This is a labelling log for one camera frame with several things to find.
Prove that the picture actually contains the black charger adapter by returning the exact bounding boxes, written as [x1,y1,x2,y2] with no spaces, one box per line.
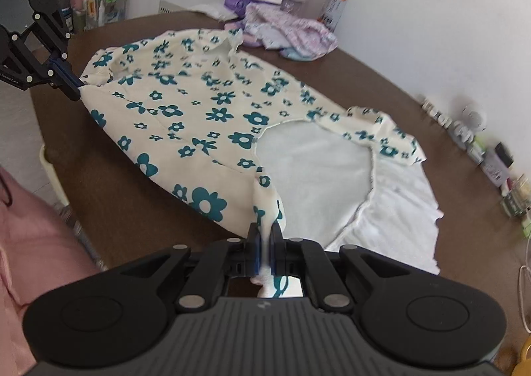
[493,142,515,165]

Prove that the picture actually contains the cream teal-flower garment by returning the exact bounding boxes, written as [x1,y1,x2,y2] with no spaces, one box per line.
[79,28,444,300]

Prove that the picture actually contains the person's pink clothing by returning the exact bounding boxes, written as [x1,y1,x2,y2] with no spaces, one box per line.
[0,166,109,376]

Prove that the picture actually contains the glass cup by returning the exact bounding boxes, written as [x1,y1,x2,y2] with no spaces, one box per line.
[500,177,531,219]

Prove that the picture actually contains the pink floral baby garment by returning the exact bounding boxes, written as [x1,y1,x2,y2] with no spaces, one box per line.
[243,2,339,58]

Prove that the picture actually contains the tea bottle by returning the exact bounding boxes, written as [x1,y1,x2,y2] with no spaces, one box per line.
[317,0,349,34]

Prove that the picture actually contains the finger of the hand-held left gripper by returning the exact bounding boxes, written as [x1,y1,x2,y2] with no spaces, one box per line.
[0,28,78,99]
[31,11,82,101]

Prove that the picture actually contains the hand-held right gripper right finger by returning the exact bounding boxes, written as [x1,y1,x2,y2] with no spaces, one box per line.
[269,221,414,313]

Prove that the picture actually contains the white robot speaker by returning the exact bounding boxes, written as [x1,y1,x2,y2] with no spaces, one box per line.
[454,104,488,144]

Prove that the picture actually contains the white cable clip holder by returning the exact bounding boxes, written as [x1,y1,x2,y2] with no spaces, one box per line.
[421,96,453,128]

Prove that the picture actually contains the light blue cloth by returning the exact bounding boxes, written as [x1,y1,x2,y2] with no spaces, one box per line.
[280,48,316,62]

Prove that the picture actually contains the yellow plastic handle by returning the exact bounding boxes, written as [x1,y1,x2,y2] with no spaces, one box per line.
[512,338,531,376]

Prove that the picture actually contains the white charging cables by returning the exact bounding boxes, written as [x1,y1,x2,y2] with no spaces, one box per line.
[516,214,531,335]

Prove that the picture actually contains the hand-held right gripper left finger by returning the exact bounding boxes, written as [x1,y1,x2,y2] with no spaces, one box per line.
[119,222,264,312]

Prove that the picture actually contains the white vented appliance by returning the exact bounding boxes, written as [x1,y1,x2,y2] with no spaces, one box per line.
[159,0,187,15]

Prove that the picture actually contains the pink purple cloth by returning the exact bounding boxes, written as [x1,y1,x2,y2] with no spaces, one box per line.
[225,22,260,48]

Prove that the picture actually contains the crumpled white tissue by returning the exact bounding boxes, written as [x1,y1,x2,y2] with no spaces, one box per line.
[189,2,233,22]

